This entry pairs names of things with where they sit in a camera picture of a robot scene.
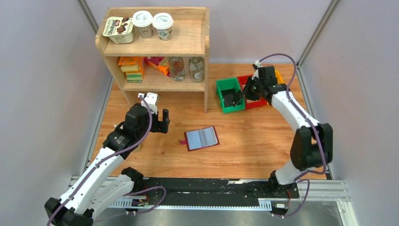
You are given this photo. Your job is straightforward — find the right clear glass bottle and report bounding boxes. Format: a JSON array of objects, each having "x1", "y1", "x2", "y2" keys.
[{"x1": 189, "y1": 56, "x2": 204, "y2": 83}]

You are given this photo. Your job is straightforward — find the small clear squeeze bottle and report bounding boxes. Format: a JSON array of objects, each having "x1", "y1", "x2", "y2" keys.
[{"x1": 113, "y1": 124, "x2": 142, "y2": 153}]

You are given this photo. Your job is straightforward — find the left white-lidded paper cup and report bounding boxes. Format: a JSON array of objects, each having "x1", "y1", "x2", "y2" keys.
[{"x1": 133, "y1": 10, "x2": 153, "y2": 39}]

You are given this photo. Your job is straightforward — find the green plastic bin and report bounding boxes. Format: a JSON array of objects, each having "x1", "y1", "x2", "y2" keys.
[{"x1": 215, "y1": 77, "x2": 245, "y2": 113}]

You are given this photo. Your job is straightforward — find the left clear glass bottle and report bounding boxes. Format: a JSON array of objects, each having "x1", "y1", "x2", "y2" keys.
[{"x1": 168, "y1": 56, "x2": 185, "y2": 82}]

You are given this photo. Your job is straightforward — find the white-lidded paper cup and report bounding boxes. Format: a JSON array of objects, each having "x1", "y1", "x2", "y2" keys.
[
  {"x1": 133, "y1": 10, "x2": 153, "y2": 39},
  {"x1": 152, "y1": 13, "x2": 174, "y2": 41}
]

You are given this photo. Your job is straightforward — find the orange snack box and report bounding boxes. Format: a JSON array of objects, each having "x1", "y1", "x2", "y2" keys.
[{"x1": 144, "y1": 56, "x2": 170, "y2": 77}]

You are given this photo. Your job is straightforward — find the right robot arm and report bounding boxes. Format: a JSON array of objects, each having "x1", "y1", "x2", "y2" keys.
[{"x1": 240, "y1": 65, "x2": 333, "y2": 197}]

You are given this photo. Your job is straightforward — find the yellow plastic bin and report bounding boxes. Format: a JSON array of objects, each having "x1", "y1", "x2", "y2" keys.
[{"x1": 275, "y1": 69, "x2": 285, "y2": 84}]

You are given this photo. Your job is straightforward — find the red leather card holder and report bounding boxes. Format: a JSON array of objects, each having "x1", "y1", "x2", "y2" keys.
[{"x1": 179, "y1": 126, "x2": 220, "y2": 152}]

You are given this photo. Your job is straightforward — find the Chobani yogurt tub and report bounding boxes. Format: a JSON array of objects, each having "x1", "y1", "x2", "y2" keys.
[{"x1": 102, "y1": 16, "x2": 134, "y2": 44}]

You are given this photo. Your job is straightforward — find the right white-lidded paper cup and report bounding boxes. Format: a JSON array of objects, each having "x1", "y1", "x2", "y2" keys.
[{"x1": 152, "y1": 13, "x2": 174, "y2": 41}]

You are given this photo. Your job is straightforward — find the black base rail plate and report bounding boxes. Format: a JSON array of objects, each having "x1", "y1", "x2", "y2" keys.
[{"x1": 112, "y1": 177, "x2": 300, "y2": 216}]

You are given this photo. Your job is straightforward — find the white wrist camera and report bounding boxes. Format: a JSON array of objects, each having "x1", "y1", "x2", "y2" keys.
[
  {"x1": 138, "y1": 92, "x2": 159, "y2": 114},
  {"x1": 252, "y1": 60, "x2": 262, "y2": 80}
]

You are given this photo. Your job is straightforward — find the clear glass bottle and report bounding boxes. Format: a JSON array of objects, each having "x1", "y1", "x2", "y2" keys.
[
  {"x1": 168, "y1": 56, "x2": 185, "y2": 82},
  {"x1": 189, "y1": 56, "x2": 204, "y2": 83}
]

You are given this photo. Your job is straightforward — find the dark credit card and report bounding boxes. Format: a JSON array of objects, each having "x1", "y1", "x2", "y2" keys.
[
  {"x1": 232, "y1": 89, "x2": 247, "y2": 107},
  {"x1": 221, "y1": 89, "x2": 236, "y2": 107}
]

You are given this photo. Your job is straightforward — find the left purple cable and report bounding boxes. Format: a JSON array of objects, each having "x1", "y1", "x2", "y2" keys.
[{"x1": 47, "y1": 93, "x2": 153, "y2": 226}]

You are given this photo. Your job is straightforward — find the wooden two-tier shelf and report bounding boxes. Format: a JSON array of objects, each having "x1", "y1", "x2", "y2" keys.
[{"x1": 95, "y1": 7, "x2": 210, "y2": 113}]

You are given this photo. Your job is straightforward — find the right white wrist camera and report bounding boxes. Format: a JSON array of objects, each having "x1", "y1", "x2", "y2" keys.
[{"x1": 252, "y1": 60, "x2": 262, "y2": 80}]

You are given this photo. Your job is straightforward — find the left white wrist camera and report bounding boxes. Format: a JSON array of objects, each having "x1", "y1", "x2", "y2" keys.
[{"x1": 138, "y1": 92, "x2": 159, "y2": 114}]

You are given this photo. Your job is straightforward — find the red plastic bin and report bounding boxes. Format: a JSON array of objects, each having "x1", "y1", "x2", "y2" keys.
[{"x1": 237, "y1": 74, "x2": 268, "y2": 110}]

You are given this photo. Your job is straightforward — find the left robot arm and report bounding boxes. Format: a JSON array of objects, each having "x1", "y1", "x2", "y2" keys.
[{"x1": 44, "y1": 103, "x2": 170, "y2": 226}]

